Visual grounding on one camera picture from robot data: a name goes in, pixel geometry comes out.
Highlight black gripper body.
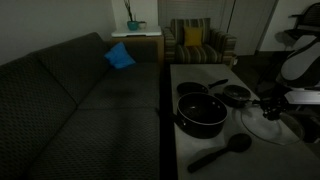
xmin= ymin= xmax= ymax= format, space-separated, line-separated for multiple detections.
xmin=266 ymin=96 xmax=291 ymax=116

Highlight large glass lid black knob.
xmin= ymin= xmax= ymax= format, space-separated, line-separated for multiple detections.
xmin=239 ymin=104 xmax=306 ymax=146

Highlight small black saucepan with lid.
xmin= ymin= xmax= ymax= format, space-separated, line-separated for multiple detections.
xmin=214 ymin=84 xmax=262 ymax=109

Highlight light grey coffee table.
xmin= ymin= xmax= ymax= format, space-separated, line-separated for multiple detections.
xmin=169 ymin=63 xmax=320 ymax=180

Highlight big black pot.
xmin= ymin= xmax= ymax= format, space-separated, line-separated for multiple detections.
xmin=173 ymin=92 xmax=229 ymax=140

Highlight teal pot with plant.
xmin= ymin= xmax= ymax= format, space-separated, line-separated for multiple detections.
xmin=123 ymin=0 xmax=140 ymax=32

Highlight black plastic serving spoon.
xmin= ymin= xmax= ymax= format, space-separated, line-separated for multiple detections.
xmin=187 ymin=133 xmax=253 ymax=174

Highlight black frying pan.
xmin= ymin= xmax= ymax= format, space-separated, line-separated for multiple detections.
xmin=176 ymin=78 xmax=229 ymax=97

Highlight striped armchair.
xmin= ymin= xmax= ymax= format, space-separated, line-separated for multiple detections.
xmin=162 ymin=18 xmax=238 ymax=66

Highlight black office chair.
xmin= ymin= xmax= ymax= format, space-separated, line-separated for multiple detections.
xmin=283 ymin=2 xmax=320 ymax=41

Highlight yellow throw pillow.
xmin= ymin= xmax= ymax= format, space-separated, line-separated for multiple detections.
xmin=183 ymin=26 xmax=204 ymax=48

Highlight window blinds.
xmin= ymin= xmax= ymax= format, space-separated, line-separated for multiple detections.
xmin=157 ymin=0 xmax=234 ymax=31

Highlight wooden side table white top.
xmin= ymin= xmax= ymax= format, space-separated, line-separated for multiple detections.
xmin=110 ymin=26 xmax=165 ymax=64

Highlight blue throw pillow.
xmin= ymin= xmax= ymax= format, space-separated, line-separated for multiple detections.
xmin=103 ymin=42 xmax=137 ymax=70

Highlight dark grey fabric sofa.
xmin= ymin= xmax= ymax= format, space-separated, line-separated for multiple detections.
xmin=0 ymin=32 xmax=165 ymax=180

